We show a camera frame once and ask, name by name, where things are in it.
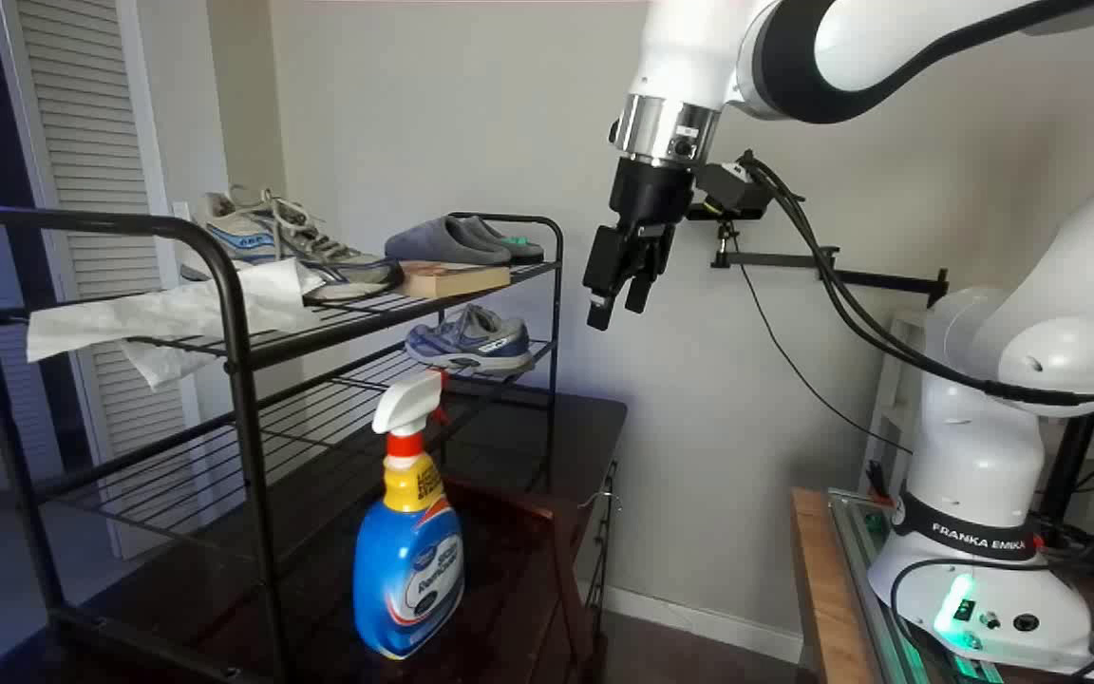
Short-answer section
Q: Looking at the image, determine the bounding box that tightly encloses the dark wooden dresser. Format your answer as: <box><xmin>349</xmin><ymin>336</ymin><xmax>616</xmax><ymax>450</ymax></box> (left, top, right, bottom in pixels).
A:
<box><xmin>0</xmin><ymin>383</ymin><xmax>631</xmax><ymax>684</ymax></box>

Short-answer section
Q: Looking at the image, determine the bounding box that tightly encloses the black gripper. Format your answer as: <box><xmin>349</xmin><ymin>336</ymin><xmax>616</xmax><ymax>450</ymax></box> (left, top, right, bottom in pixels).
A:
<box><xmin>583</xmin><ymin>154</ymin><xmax>702</xmax><ymax>335</ymax></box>

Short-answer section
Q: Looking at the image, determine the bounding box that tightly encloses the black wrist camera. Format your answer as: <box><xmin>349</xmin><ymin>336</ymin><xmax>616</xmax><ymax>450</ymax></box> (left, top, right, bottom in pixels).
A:
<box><xmin>694</xmin><ymin>154</ymin><xmax>781</xmax><ymax>226</ymax></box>

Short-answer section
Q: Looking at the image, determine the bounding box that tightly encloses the thin black hanging cable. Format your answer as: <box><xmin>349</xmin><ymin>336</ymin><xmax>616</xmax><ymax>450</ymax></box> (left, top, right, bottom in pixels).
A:
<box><xmin>729</xmin><ymin>244</ymin><xmax>921</xmax><ymax>455</ymax></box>

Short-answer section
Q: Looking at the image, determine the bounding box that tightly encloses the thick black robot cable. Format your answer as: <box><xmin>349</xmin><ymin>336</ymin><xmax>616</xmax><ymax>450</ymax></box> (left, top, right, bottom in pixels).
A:
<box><xmin>737</xmin><ymin>149</ymin><xmax>1094</xmax><ymax>409</ymax></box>

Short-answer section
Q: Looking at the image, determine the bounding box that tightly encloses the white louvered closet door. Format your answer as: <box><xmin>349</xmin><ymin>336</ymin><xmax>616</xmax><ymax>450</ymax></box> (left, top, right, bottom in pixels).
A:
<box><xmin>0</xmin><ymin>0</ymin><xmax>216</xmax><ymax>502</ymax></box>

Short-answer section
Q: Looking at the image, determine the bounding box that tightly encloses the flat wooden block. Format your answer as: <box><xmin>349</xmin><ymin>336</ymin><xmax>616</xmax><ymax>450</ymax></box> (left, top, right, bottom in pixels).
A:
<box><xmin>396</xmin><ymin>259</ymin><xmax>518</xmax><ymax>305</ymax></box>

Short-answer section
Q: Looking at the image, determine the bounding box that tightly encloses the blue and white sneaker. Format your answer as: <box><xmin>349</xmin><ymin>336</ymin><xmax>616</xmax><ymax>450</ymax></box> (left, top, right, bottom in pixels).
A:
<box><xmin>402</xmin><ymin>305</ymin><xmax>541</xmax><ymax>377</ymax></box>

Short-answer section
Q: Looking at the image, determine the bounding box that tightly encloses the grey and white sneaker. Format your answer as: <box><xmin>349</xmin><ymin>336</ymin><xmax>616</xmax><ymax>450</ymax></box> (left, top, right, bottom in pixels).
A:
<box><xmin>179</xmin><ymin>184</ymin><xmax>292</xmax><ymax>286</ymax></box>
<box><xmin>237</xmin><ymin>184</ymin><xmax>408</xmax><ymax>308</ymax></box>

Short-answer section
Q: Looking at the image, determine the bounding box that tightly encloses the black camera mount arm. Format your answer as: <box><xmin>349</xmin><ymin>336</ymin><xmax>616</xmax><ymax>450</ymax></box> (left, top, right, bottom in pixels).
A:
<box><xmin>712</xmin><ymin>222</ymin><xmax>955</xmax><ymax>312</ymax></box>

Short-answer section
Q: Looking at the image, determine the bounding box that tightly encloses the blue spray cleaner bottle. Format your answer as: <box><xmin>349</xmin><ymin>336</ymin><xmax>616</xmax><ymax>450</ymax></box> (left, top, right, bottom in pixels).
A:
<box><xmin>349</xmin><ymin>365</ymin><xmax>467</xmax><ymax>666</ymax></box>

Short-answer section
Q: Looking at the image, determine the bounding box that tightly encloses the black metal shoe rack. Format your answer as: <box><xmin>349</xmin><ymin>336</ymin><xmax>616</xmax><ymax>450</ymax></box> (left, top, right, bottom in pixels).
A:
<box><xmin>0</xmin><ymin>205</ymin><xmax>572</xmax><ymax>684</ymax></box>

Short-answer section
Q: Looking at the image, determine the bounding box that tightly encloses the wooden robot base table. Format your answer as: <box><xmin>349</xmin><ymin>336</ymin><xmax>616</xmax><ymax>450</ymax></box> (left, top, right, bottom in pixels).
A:
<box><xmin>788</xmin><ymin>487</ymin><xmax>1094</xmax><ymax>684</ymax></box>

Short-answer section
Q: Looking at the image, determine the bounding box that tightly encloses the white paper towel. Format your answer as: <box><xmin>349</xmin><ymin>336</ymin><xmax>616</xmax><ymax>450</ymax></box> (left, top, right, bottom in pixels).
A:
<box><xmin>25</xmin><ymin>259</ymin><xmax>311</xmax><ymax>392</ymax></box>

